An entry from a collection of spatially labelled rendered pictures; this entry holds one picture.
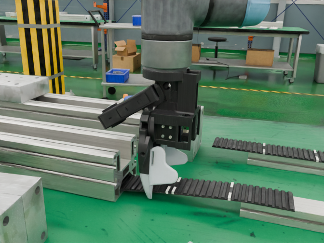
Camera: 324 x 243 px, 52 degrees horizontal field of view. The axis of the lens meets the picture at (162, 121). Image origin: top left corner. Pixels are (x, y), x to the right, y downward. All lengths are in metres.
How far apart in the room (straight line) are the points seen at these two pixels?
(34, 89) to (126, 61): 4.81
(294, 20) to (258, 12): 7.69
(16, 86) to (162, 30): 0.46
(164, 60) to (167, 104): 0.07
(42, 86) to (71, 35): 8.33
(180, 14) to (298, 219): 0.35
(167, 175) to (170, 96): 0.12
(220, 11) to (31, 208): 0.36
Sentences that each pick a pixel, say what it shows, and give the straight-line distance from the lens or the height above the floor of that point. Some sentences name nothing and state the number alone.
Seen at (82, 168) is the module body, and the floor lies 0.83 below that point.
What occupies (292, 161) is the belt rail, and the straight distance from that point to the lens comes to 0.71.
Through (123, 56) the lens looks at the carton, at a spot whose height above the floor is 0.24.
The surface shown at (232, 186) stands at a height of 0.81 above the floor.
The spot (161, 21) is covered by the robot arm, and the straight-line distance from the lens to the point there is 0.46.
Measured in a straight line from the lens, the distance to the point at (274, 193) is 0.56.
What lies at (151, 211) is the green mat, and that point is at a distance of 0.54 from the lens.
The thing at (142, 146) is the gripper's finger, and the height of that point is 0.89.
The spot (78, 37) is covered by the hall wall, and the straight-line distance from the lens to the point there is 9.12.
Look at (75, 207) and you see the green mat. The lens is 0.56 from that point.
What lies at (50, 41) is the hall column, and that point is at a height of 0.68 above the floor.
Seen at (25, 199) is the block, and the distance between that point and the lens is 0.44.
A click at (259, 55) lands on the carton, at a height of 0.37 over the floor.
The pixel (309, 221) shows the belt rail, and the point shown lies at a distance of 0.56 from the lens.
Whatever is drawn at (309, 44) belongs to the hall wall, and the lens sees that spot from 8.32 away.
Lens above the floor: 1.09
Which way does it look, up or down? 20 degrees down
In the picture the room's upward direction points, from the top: 1 degrees clockwise
